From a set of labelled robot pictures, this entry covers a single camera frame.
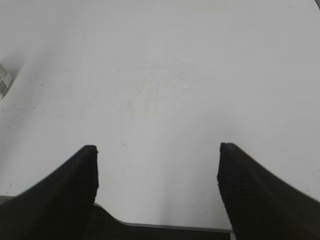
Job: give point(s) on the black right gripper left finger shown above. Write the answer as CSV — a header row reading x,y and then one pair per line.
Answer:
x,y
59,206

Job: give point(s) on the white square plastic bottle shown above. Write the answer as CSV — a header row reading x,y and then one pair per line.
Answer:
x,y
5,81

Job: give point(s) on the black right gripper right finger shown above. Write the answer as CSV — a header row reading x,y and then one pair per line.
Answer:
x,y
261,206

